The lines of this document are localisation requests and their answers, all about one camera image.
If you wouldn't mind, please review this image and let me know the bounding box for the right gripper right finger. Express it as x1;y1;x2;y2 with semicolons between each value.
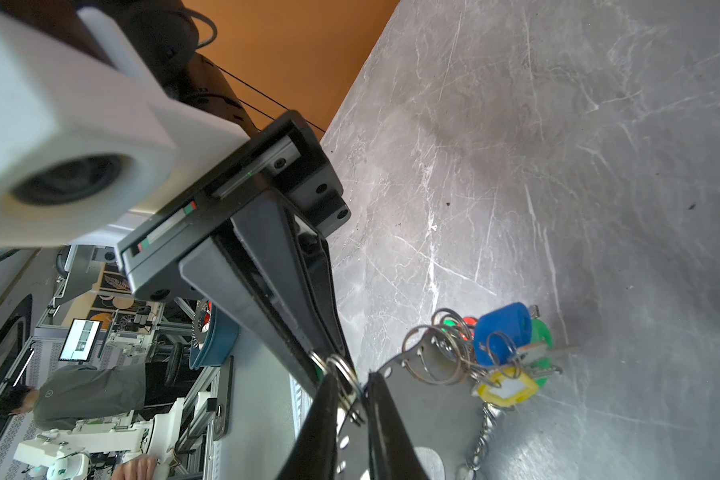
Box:
365;372;428;480

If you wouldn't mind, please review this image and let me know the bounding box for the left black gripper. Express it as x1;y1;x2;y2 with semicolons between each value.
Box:
116;110;351;396

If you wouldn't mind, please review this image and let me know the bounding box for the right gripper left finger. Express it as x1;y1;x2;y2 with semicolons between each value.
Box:
277;373;340;480

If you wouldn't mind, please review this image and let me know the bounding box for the grey metal key holder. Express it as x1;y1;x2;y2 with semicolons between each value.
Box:
326;308;505;479

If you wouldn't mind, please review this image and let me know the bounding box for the blue key tag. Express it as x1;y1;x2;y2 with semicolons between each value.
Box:
473;302;532;367

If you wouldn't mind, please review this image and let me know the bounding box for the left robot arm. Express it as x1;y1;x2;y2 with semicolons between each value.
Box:
0;1;350;393

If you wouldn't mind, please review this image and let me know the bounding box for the background computer monitor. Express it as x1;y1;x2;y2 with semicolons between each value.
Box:
59;319;103;362

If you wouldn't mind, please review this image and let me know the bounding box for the person in grey shirt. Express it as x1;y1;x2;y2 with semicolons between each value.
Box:
0;359;199;433

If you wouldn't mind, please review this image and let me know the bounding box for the aluminium front rail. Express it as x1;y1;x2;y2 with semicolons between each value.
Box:
289;376;312;438

